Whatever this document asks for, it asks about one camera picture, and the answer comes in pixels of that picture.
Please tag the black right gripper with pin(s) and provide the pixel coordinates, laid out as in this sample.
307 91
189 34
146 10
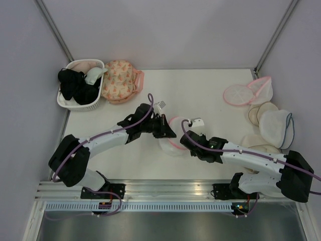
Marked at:
193 153

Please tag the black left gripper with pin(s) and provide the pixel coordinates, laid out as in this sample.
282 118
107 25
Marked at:
165 130

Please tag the pink rimmed mesh laundry bag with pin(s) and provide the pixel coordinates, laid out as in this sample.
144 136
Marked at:
172 146

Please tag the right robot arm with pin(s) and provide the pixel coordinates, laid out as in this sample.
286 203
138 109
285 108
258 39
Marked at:
275 175

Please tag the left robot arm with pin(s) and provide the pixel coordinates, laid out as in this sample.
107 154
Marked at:
70 160

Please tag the beige bra cup upper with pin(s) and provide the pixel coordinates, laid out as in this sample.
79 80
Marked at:
256 111

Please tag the floral peach bra case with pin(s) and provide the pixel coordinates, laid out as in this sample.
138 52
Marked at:
121 82

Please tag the pink mesh laundry bag flat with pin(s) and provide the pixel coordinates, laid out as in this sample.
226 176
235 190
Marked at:
238 95

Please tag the pink mesh laundry bag open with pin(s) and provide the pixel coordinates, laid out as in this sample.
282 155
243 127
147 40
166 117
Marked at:
262 90

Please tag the white bra in basket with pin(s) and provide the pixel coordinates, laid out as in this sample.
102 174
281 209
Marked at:
93 74

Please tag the white plastic laundry basket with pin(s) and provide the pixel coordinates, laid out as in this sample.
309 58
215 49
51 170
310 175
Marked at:
84 66

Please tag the black bras in basket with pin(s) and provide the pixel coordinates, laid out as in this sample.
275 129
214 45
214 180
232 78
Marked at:
74 87

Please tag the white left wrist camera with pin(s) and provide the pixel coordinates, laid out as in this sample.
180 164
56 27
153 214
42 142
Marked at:
159 107

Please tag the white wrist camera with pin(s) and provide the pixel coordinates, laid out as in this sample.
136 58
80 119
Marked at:
197 126
159 107

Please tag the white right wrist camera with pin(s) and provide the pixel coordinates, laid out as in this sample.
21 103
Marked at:
197 126

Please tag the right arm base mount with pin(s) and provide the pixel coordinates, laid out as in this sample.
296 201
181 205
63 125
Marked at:
225 192

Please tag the aluminium front rail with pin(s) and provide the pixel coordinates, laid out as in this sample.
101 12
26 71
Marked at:
136 190

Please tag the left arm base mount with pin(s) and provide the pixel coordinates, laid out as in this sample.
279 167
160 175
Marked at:
107 191

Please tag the right aluminium corner post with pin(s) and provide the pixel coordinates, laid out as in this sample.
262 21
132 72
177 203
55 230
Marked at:
274 38

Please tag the aluminium corner post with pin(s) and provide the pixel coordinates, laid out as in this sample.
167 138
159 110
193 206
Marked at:
274 38
54 29

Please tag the white slotted cable duct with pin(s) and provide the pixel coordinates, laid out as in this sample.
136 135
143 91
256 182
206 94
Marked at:
140 206

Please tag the left aluminium corner post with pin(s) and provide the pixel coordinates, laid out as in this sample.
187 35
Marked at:
54 29

